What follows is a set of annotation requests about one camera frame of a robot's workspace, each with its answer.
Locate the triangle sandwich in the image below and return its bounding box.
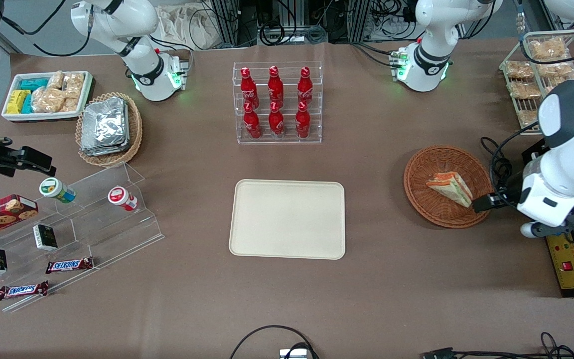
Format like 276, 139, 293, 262
426, 172, 473, 208

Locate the round brown wicker basket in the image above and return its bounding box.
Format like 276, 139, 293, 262
404, 145, 494, 229

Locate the oval light wicker basket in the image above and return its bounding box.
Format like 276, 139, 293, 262
75, 92, 144, 168

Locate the beige rectangular tray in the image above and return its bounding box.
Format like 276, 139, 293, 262
229, 179, 346, 260

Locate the green lid yogurt cup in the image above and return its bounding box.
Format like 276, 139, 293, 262
39, 177, 76, 204

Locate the yellow snack pack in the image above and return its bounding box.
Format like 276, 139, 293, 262
6, 90, 30, 115

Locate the black yellow control device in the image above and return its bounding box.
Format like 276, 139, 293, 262
522, 139, 574, 299

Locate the stack of foil containers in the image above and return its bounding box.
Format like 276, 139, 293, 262
80, 97, 130, 157

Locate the white rectangular snack bin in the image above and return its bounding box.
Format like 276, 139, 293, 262
1, 70, 94, 123

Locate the red lid yogurt cup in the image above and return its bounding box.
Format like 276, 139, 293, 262
107, 185, 139, 212

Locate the clear acrylic step display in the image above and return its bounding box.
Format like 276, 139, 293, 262
0, 162, 165, 313

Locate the Snickers chocolate bar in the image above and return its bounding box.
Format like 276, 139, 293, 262
45, 256, 95, 275
0, 280, 50, 301

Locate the clear acrylic bottle rack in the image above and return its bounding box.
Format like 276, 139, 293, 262
232, 61, 323, 146

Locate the beige cloth bag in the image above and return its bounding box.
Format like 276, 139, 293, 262
156, 4, 209, 50

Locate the red cola bottle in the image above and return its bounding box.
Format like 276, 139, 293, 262
240, 67, 260, 108
294, 101, 311, 139
267, 66, 285, 105
243, 102, 262, 140
268, 102, 285, 137
297, 66, 314, 105

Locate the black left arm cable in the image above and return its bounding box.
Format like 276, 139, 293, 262
480, 121, 542, 210

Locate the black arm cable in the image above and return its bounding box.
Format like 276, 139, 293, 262
480, 121, 542, 210
0, 0, 94, 57

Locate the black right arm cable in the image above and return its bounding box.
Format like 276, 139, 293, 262
0, 0, 94, 57

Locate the black connector with cable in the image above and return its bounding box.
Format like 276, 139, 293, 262
421, 331, 574, 359

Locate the white wire rack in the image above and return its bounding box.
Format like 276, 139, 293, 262
498, 29, 574, 136

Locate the aluminium frame post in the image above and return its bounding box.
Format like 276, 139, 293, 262
348, 0, 371, 43
211, 0, 241, 48

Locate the black looped cable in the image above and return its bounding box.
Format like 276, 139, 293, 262
229, 325, 320, 359

